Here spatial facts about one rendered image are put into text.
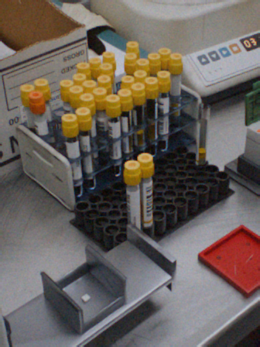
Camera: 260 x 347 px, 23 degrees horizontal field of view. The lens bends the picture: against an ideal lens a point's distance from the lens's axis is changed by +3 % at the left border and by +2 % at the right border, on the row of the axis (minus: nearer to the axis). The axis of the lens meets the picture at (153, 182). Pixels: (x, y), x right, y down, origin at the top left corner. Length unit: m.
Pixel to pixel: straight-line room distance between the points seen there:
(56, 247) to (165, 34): 0.35
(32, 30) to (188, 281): 0.41
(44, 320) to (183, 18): 0.47
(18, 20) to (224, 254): 0.44
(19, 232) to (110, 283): 0.17
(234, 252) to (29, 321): 0.23
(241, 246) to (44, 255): 0.21
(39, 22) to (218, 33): 0.25
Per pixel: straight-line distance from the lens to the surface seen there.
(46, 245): 0.69
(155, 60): 0.76
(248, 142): 0.73
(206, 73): 0.89
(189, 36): 0.89
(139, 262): 0.60
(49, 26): 0.84
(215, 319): 0.61
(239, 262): 0.66
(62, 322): 0.57
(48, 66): 0.75
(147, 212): 0.65
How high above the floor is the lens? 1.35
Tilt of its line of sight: 39 degrees down
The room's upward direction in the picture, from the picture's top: 1 degrees counter-clockwise
